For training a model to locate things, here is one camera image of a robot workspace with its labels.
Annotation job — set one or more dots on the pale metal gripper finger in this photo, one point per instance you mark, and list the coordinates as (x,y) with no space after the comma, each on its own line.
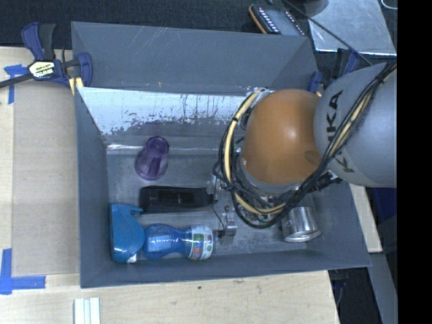
(231,220)
(229,232)

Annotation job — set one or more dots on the blue spray bottle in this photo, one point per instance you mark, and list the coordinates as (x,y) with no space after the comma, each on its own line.
(162,241)

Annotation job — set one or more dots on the silver metal cylinder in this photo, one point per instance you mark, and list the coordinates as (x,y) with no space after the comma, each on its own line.
(302,224)

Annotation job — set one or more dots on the purple plastic cup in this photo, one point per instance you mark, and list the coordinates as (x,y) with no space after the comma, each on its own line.
(152,159)

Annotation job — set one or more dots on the grey metal bin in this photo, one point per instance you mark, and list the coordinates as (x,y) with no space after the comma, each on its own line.
(189,59)

